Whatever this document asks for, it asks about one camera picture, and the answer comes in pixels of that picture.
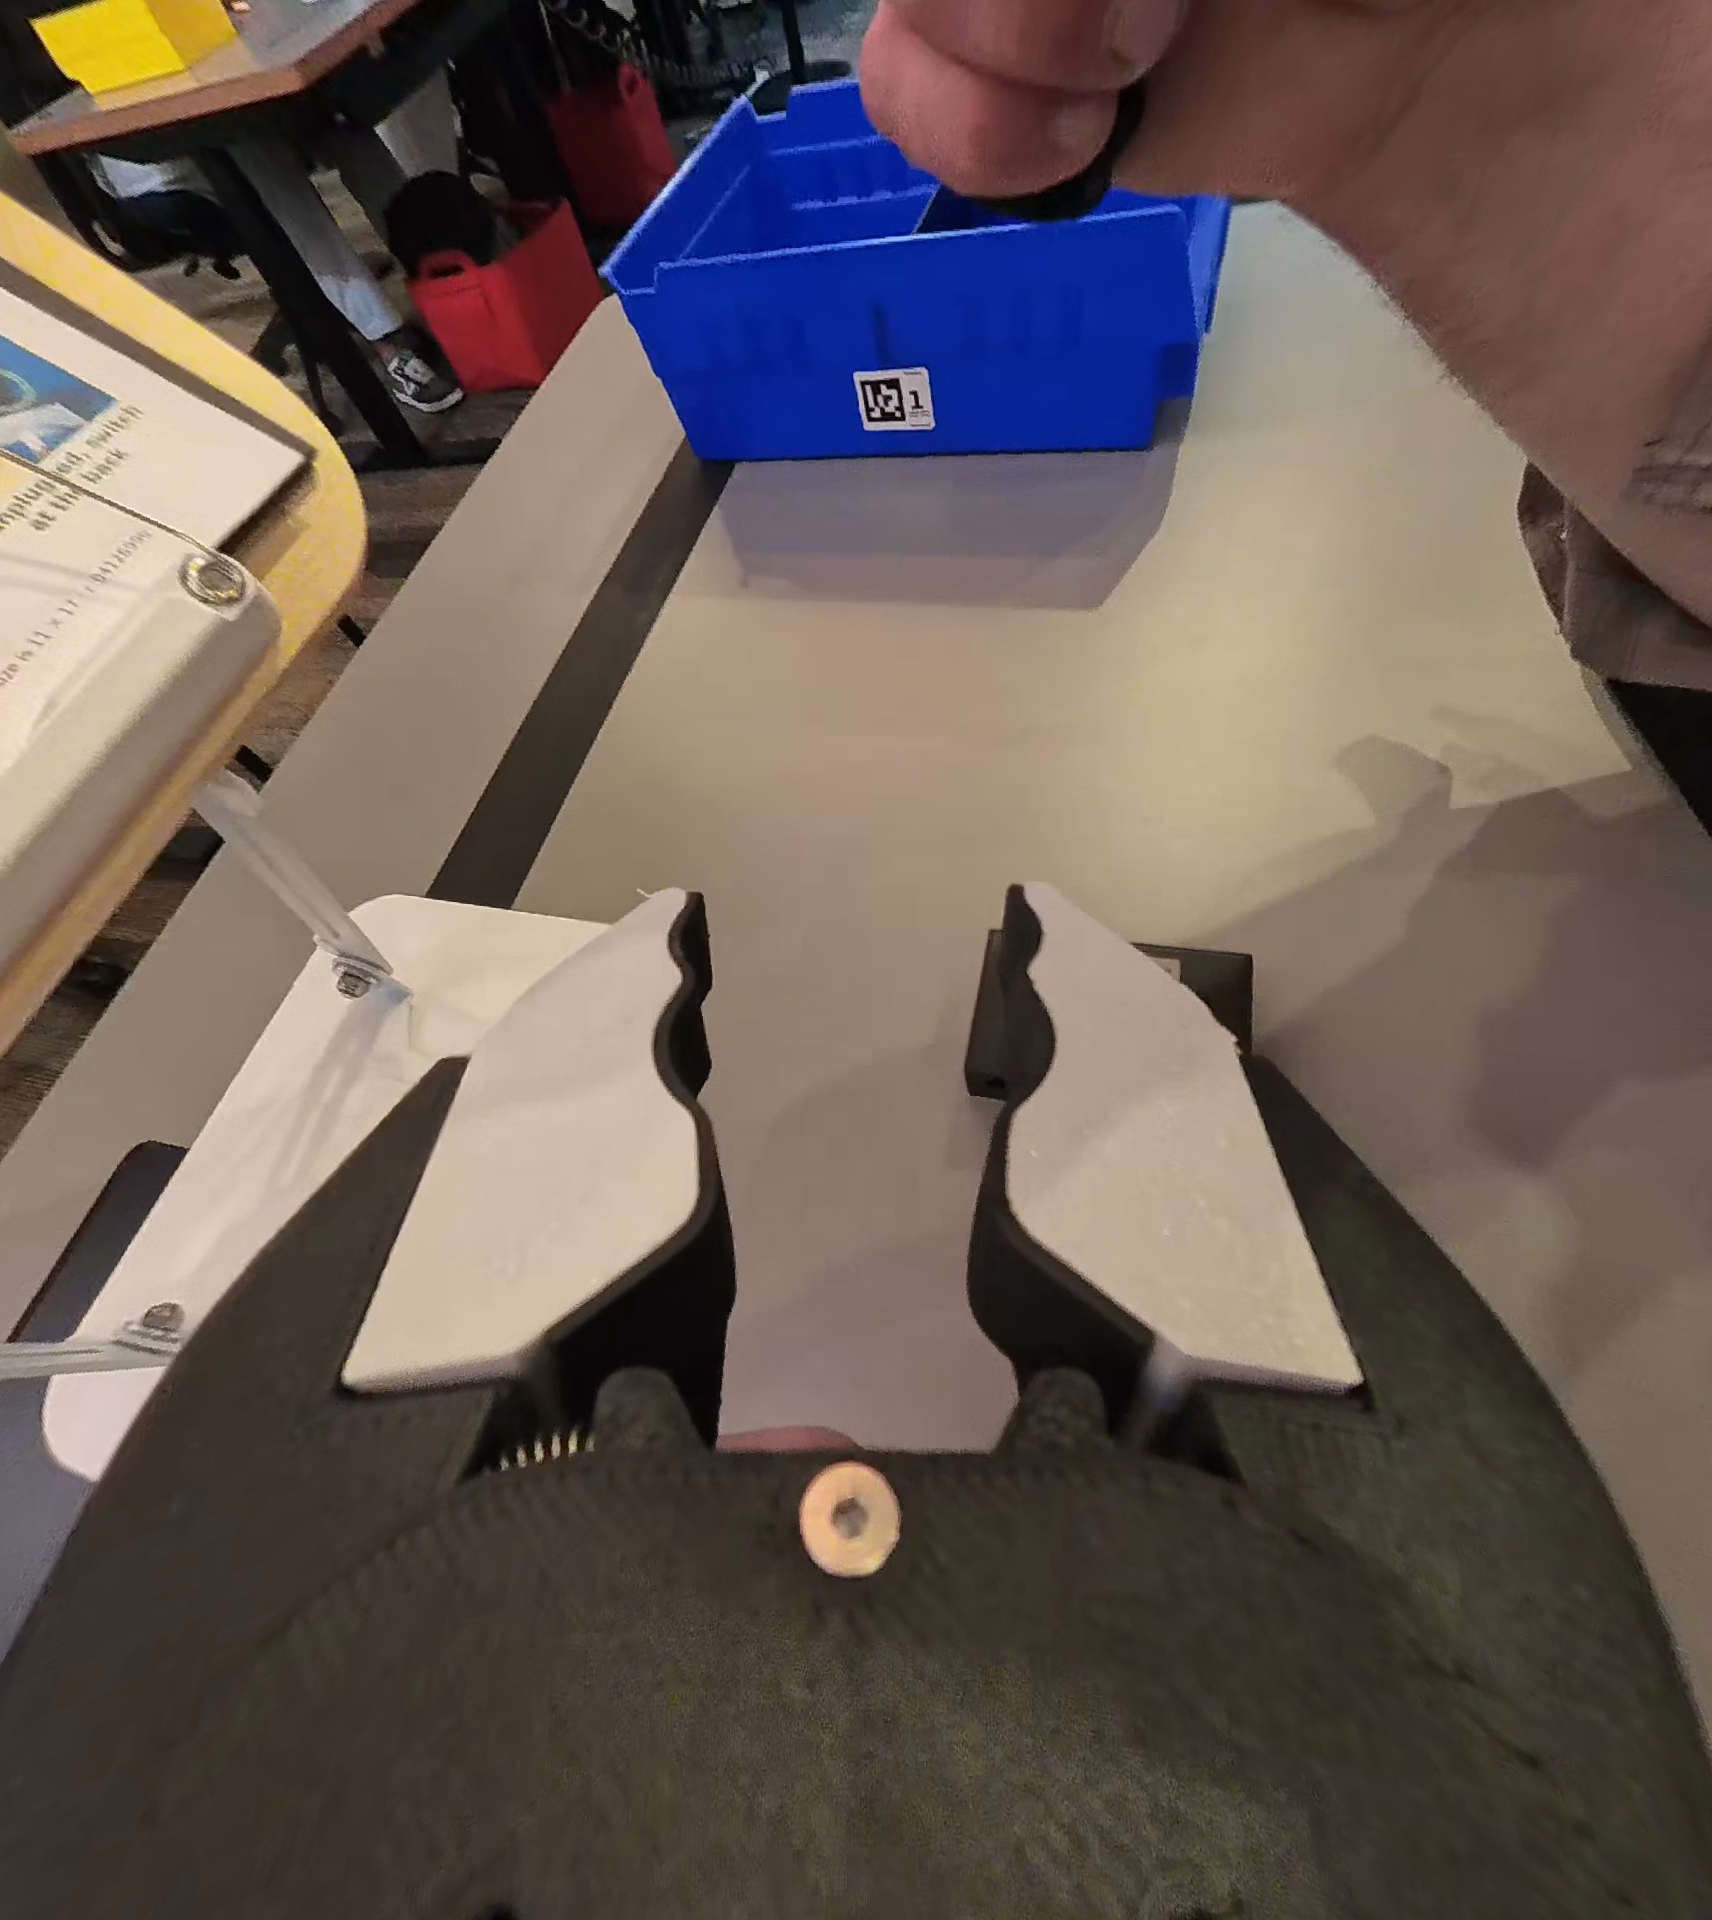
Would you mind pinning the blue plastic bin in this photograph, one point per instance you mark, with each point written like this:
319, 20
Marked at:
796, 345

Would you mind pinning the person's right forearm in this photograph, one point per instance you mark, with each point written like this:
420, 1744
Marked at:
1547, 180

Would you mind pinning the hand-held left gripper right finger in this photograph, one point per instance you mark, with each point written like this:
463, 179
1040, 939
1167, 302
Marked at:
1171, 1184

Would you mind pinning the person's plaid shirt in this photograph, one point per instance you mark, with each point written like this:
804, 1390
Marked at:
1696, 601

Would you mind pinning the white document stand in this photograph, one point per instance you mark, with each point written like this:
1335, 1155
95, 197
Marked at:
271, 1140

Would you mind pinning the black ethernet switch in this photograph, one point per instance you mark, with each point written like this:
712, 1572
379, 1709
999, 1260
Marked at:
1201, 982

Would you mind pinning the red tote bag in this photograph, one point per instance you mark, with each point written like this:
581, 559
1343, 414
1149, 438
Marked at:
617, 150
510, 315

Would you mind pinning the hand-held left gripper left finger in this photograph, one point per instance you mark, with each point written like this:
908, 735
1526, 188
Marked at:
540, 1184

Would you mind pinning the yellow plastic bin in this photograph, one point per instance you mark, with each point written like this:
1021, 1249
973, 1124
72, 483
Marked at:
121, 38

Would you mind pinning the person's right hand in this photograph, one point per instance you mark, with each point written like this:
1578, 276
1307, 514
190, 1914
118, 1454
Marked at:
1216, 74

